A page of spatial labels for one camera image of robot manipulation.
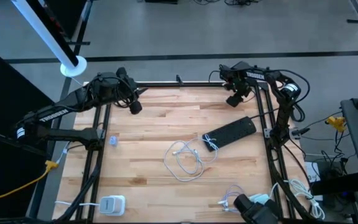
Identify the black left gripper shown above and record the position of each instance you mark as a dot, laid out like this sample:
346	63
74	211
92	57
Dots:
132	93

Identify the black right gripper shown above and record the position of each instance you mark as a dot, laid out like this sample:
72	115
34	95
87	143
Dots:
241	81

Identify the black power strip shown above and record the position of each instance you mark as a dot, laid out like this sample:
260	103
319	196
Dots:
232	132

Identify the small lilac charger brick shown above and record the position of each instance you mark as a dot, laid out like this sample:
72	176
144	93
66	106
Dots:
113	141

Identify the white power outlet block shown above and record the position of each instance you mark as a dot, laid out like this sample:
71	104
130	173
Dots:
112	205

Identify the mint green outlet cube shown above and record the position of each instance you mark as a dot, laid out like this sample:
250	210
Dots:
261	198

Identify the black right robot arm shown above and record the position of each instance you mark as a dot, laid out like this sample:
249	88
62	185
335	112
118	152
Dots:
286	112

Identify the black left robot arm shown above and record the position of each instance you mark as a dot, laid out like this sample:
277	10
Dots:
54	113

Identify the small black clamp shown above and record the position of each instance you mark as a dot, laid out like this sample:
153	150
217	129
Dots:
179	79

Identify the yellow connector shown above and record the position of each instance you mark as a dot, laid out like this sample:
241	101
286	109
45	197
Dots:
337	122

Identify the white paper sign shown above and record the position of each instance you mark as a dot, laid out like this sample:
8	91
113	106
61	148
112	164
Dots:
310	168

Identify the white pole with base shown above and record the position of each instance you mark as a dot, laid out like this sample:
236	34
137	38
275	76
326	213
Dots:
42	29

